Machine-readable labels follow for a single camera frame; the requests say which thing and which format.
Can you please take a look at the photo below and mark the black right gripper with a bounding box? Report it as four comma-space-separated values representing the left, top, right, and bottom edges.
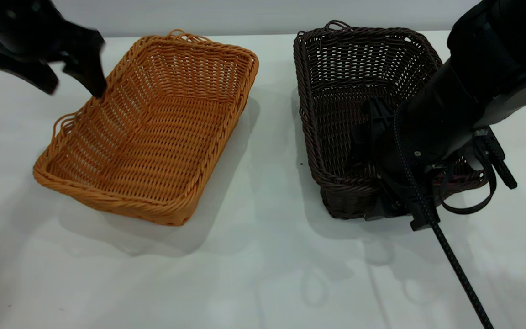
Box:
347, 97, 438, 221

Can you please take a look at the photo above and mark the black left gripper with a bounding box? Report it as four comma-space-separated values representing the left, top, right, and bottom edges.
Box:
0, 0, 109, 99

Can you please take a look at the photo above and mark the tan wicker basket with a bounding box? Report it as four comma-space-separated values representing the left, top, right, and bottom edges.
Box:
33, 29, 260, 227

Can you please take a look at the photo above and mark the dark brown wicker basket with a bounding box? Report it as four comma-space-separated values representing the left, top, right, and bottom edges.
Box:
293, 20, 490, 221

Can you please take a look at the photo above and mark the thin black loop cable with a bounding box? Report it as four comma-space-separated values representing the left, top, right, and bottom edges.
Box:
439, 151, 497, 215

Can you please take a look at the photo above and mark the black braided cable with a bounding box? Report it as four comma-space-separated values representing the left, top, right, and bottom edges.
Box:
393, 110, 495, 329

